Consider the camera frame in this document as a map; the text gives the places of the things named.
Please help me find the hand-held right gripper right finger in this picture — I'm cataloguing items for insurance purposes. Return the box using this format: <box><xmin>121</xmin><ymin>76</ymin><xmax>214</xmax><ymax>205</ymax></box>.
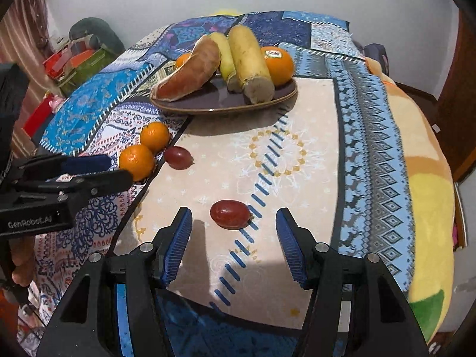
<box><xmin>275</xmin><ymin>207</ymin><xmax>432</xmax><ymax>357</ymax></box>

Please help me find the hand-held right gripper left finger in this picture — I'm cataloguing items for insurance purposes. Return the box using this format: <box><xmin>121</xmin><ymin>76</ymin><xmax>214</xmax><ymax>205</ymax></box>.
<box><xmin>35</xmin><ymin>206</ymin><xmax>194</xmax><ymax>357</ymax></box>

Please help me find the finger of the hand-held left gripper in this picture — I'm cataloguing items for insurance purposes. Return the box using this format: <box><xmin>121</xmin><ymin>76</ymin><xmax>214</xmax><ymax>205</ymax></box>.
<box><xmin>17</xmin><ymin>154</ymin><xmax>113</xmax><ymax>176</ymax></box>
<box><xmin>11</xmin><ymin>170</ymin><xmax>134</xmax><ymax>209</ymax></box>

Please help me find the small tangerine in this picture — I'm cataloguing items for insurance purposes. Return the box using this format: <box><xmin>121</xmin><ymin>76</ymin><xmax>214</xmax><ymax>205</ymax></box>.
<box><xmin>118</xmin><ymin>144</ymin><xmax>156</xmax><ymax>181</ymax></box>
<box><xmin>140</xmin><ymin>121</ymin><xmax>171</xmax><ymax>154</ymax></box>

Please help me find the dark red grape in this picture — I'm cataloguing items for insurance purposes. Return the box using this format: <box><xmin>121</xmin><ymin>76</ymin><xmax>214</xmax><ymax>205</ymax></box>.
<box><xmin>165</xmin><ymin>147</ymin><xmax>195</xmax><ymax>170</ymax></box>

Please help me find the peeled pomelo segment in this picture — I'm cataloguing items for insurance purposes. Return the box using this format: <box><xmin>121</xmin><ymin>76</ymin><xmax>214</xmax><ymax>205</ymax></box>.
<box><xmin>154</xmin><ymin>34</ymin><xmax>222</xmax><ymax>102</ymax></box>

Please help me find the large plain orange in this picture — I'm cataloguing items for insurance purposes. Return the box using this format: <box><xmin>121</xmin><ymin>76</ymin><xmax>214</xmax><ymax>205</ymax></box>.
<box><xmin>174</xmin><ymin>53</ymin><xmax>194</xmax><ymax>71</ymax></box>

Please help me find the dark purple round plate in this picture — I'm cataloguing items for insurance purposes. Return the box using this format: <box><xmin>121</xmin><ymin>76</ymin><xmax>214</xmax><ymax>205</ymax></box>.
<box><xmin>150</xmin><ymin>74</ymin><xmax>298</xmax><ymax>116</ymax></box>

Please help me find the large orange with sticker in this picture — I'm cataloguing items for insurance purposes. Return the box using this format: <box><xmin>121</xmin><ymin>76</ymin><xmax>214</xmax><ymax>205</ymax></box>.
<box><xmin>260</xmin><ymin>46</ymin><xmax>295</xmax><ymax>86</ymax></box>

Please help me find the person's left hand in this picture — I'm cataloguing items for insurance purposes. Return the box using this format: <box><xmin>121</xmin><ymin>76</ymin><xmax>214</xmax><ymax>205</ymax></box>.
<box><xmin>9</xmin><ymin>236</ymin><xmax>38</xmax><ymax>289</ymax></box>

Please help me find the red box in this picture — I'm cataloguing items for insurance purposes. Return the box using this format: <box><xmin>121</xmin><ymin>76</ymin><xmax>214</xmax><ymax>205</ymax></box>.
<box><xmin>22</xmin><ymin>100</ymin><xmax>56</xmax><ymax>145</ymax></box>

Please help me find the green cardboard box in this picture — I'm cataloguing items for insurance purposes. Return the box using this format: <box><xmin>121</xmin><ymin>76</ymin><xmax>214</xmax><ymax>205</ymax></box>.
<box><xmin>57</xmin><ymin>48</ymin><xmax>118</xmax><ymax>97</ymax></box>

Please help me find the blue patchwork printed blanket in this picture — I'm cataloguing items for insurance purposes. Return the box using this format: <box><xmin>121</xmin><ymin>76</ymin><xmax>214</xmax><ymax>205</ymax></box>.
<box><xmin>22</xmin><ymin>9</ymin><xmax>417</xmax><ymax>357</ymax></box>

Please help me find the orange box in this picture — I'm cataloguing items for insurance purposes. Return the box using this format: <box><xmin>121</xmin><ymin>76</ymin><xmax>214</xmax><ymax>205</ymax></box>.
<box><xmin>71</xmin><ymin>50</ymin><xmax>93</xmax><ymax>68</ymax></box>

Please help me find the red bag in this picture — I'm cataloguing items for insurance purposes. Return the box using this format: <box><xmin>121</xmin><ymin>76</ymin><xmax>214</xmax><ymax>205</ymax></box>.
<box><xmin>43</xmin><ymin>50</ymin><xmax>71</xmax><ymax>79</ymax></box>

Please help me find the yellow orange fleece blanket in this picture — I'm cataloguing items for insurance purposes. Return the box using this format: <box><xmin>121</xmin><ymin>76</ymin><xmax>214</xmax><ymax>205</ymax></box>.
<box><xmin>364</xmin><ymin>56</ymin><xmax>456</xmax><ymax>346</ymax></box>

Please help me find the brown striped curtain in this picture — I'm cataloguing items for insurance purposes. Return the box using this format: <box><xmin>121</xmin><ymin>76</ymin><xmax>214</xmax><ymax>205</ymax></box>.
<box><xmin>0</xmin><ymin>0</ymin><xmax>56</xmax><ymax>149</ymax></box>

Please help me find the grey backpack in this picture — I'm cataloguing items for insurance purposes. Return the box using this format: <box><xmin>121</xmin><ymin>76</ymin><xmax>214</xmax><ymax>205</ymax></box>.
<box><xmin>362</xmin><ymin>43</ymin><xmax>389</xmax><ymax>75</ymax></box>

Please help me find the brown wooden door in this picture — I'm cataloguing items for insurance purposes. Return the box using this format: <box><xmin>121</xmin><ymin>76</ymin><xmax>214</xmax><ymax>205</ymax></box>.
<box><xmin>435</xmin><ymin>7</ymin><xmax>476</xmax><ymax>183</ymax></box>

